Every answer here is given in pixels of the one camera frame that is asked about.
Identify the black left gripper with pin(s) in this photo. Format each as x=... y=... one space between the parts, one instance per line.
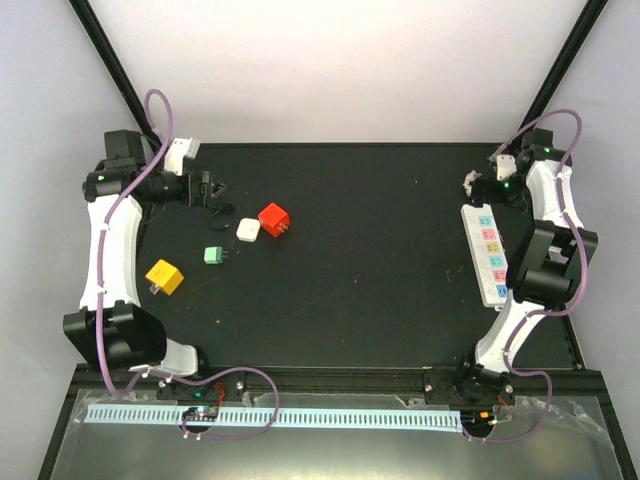
x=203 y=182

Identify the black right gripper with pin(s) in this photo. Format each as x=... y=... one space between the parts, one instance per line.
x=492 y=196

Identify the white charger block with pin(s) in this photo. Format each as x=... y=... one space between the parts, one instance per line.
x=248 y=230

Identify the red cube socket adapter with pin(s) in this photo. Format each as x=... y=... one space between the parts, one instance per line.
x=274 y=220

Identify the green plug adapter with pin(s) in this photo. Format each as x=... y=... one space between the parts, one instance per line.
x=214 y=255

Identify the white power strip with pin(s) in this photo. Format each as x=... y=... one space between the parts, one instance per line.
x=487 y=252

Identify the yellow cube socket adapter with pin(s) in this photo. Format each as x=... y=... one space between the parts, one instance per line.
x=164 y=277

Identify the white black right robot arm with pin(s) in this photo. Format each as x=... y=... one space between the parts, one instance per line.
x=543 y=274

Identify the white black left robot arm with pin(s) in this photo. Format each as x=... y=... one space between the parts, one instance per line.
x=110 y=329

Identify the black front frame rail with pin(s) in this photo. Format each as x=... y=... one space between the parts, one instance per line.
x=401 y=382

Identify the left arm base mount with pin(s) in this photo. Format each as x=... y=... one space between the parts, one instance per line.
x=228 y=387

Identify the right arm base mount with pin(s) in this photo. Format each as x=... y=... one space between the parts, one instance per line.
x=444 y=387

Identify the white slotted cable duct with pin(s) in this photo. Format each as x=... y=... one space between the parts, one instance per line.
x=309 y=418

